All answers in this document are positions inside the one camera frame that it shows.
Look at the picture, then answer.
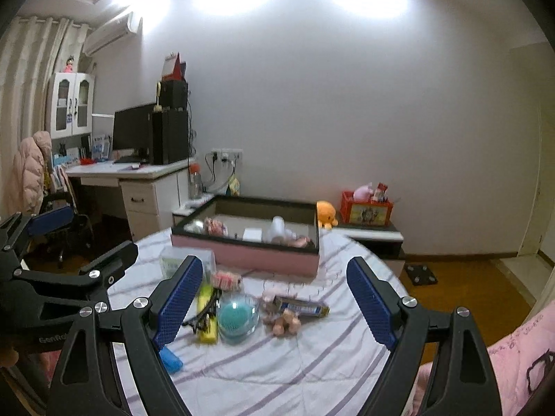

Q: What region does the pink storage box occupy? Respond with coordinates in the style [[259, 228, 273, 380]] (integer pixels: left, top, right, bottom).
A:
[[170, 195, 321, 279]]

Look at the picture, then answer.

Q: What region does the red printed crate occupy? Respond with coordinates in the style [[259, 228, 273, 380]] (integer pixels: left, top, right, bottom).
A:
[[339, 190, 394, 227]]

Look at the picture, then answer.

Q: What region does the striped quilted tablecloth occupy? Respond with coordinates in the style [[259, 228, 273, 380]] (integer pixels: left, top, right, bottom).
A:
[[106, 225, 430, 416]]

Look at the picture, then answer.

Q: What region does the clear plastic box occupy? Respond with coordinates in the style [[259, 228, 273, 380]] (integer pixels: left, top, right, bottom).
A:
[[160, 247, 216, 280]]

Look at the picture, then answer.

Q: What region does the yellow-green long gadget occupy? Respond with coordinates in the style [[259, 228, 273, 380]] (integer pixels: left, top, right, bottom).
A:
[[196, 281, 216, 315]]

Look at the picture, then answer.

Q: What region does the pink puffer jacket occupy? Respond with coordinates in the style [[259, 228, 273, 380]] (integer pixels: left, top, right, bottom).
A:
[[12, 130, 53, 215]]

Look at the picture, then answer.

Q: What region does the white room door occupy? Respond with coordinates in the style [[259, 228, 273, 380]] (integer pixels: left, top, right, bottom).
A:
[[518, 173, 543, 256]]

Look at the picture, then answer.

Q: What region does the white glass-door wall cabinet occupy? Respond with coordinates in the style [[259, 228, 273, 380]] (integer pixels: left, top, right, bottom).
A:
[[44, 71, 96, 140]]

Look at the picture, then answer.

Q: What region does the clear bottle with red cap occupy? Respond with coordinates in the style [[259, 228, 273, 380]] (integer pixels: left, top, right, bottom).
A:
[[188, 163, 204, 200]]

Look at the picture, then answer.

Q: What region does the beige curtain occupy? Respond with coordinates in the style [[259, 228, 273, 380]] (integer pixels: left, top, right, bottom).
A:
[[0, 15, 94, 213]]

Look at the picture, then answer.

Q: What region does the low white dark-top cabinet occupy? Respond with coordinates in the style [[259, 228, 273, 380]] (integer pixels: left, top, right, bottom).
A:
[[172, 195, 406, 274]]

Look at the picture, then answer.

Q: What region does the black speaker box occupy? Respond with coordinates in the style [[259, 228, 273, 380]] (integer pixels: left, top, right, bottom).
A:
[[161, 79, 189, 110]]

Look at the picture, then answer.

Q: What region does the black computer monitor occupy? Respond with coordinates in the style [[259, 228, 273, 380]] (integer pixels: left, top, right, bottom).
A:
[[113, 103, 156, 162]]

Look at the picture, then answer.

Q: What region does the black office chair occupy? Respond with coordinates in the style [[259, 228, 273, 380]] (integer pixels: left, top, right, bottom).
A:
[[39, 191, 94, 269]]

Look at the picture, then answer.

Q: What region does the white air conditioner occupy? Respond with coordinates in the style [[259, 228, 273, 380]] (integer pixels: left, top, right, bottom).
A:
[[82, 12, 143, 56]]

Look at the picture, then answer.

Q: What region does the teal brush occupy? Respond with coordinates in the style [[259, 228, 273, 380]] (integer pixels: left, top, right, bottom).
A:
[[216, 292, 261, 345]]

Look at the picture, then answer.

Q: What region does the red desk calendar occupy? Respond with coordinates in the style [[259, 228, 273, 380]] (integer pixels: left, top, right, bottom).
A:
[[161, 53, 188, 82]]

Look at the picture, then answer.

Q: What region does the pink printed quilt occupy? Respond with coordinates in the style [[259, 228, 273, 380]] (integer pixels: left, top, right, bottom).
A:
[[412, 312, 555, 416]]

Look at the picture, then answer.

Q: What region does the black bathroom scale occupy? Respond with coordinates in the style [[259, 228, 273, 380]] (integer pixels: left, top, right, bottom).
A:
[[405, 263, 438, 287]]

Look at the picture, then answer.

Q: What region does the orange octopus plush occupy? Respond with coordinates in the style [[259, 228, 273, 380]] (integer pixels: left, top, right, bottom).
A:
[[316, 200, 338, 229]]

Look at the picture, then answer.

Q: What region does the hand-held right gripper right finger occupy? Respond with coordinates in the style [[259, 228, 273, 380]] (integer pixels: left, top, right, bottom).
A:
[[346, 257, 504, 416]]

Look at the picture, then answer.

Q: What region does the white desk with drawers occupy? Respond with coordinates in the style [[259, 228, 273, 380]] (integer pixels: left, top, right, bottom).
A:
[[65, 158, 196, 243]]

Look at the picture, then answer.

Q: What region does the brown block figure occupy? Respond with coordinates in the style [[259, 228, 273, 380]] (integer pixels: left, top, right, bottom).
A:
[[264, 310, 302, 336]]

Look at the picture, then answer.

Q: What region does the dark blue snack bar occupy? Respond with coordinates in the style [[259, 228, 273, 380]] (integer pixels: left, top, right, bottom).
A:
[[271, 295, 330, 318]]

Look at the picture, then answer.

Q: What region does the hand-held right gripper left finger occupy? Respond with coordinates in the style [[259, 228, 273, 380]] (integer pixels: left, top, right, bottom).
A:
[[45, 255, 204, 416]]

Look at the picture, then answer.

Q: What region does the white wall outlet strip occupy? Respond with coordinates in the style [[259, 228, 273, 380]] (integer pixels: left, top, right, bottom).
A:
[[211, 148, 244, 162]]

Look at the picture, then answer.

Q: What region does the blue white box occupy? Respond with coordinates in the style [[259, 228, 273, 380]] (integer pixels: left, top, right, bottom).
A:
[[92, 134, 111, 161]]

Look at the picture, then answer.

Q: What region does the black computer tower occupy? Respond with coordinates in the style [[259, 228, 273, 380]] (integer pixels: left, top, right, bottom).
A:
[[151, 110, 190, 165]]

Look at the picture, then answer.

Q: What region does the blue plastic case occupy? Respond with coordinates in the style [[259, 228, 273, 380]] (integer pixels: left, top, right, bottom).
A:
[[159, 347, 183, 373]]

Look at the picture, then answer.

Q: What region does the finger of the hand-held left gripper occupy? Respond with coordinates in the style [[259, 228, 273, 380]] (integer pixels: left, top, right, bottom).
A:
[[13, 240, 139, 308], [0, 205, 75, 269]]

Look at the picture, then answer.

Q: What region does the black power cable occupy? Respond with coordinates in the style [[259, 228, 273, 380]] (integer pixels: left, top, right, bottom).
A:
[[204, 151, 237, 193]]

